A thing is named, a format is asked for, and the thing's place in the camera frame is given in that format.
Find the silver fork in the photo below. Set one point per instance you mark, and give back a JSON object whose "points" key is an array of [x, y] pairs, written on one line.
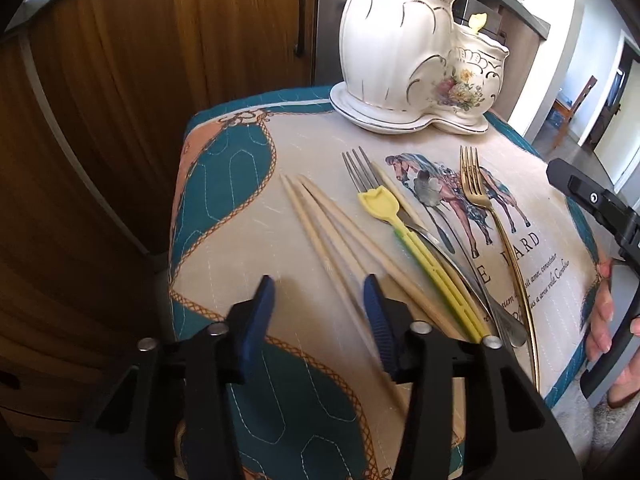
{"points": [[362, 172]]}

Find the yellow silicone spoon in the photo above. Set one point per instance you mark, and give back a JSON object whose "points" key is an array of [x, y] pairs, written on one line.
{"points": [[477, 21]]}

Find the wooden chopstick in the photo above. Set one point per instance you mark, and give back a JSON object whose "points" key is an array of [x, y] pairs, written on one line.
{"points": [[310, 230], [395, 192], [327, 222], [350, 220]]}

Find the gold fork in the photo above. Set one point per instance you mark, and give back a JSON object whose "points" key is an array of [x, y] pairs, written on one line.
{"points": [[472, 180]]}

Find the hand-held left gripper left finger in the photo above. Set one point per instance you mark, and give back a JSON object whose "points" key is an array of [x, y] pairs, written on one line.
{"points": [[257, 310]]}

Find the white ceramic utensil holder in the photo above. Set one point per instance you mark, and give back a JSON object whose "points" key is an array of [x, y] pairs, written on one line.
{"points": [[390, 35]]}

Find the person's right hand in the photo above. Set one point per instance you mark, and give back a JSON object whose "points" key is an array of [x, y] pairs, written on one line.
{"points": [[600, 310]]}

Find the wooden chair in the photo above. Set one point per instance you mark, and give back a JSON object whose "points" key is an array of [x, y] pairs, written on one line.
{"points": [[580, 105]]}

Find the yellow green silicone spatula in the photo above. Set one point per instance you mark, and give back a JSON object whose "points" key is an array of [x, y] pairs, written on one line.
{"points": [[380, 205]]}

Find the quilted horse print mat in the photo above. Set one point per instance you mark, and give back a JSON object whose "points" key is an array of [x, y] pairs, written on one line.
{"points": [[250, 200]]}

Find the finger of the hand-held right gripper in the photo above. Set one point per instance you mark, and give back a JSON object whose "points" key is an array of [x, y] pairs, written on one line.
{"points": [[592, 197]]}

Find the white door frame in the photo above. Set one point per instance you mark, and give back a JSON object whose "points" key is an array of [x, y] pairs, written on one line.
{"points": [[629, 42]]}

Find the wooden cabinet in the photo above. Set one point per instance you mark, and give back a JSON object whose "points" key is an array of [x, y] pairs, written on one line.
{"points": [[125, 110]]}

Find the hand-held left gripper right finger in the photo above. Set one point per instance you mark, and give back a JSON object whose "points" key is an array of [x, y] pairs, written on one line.
{"points": [[380, 320]]}

